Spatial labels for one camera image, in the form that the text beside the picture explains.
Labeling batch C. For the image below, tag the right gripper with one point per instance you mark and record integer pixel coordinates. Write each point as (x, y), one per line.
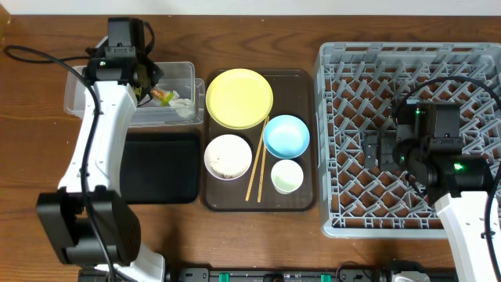
(387, 146)

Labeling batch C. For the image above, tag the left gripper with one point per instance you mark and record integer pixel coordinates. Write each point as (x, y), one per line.
(156, 74)

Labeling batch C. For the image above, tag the green orange snack wrapper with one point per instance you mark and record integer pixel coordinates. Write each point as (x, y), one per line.
(161, 97)

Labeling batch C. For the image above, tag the white tissue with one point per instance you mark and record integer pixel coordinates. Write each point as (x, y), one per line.
(183, 107)

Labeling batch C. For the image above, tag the pale green cup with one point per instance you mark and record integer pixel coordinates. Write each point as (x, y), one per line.
(287, 176)

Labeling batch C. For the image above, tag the white bowl with rice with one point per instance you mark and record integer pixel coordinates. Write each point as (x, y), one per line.
(227, 157)

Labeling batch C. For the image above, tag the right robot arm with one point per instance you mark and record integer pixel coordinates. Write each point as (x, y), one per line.
(462, 190)

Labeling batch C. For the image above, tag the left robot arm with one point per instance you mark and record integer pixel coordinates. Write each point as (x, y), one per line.
(87, 221)

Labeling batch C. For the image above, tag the grey dishwasher rack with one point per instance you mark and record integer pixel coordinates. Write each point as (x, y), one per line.
(355, 86)

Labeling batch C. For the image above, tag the clear plastic waste bin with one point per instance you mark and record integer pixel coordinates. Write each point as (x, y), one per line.
(179, 77)

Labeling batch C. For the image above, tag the black waste tray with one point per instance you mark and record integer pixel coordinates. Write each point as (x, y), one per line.
(160, 168)

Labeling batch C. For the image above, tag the light blue bowl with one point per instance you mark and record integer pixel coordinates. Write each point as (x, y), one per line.
(286, 137)

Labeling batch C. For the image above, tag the dark brown serving tray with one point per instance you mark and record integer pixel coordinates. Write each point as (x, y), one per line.
(293, 95)

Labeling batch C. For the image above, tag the left wooden chopstick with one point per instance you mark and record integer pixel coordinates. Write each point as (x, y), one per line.
(255, 163)

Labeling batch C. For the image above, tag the wooden chopstick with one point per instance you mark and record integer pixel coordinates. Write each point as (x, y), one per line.
(263, 158)
(255, 163)

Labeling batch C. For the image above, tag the yellow plate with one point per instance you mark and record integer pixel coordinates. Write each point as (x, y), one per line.
(239, 98)

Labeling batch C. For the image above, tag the right wooden chopstick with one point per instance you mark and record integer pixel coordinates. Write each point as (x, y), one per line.
(263, 158)

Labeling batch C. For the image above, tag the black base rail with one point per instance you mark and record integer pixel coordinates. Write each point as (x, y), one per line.
(206, 275)

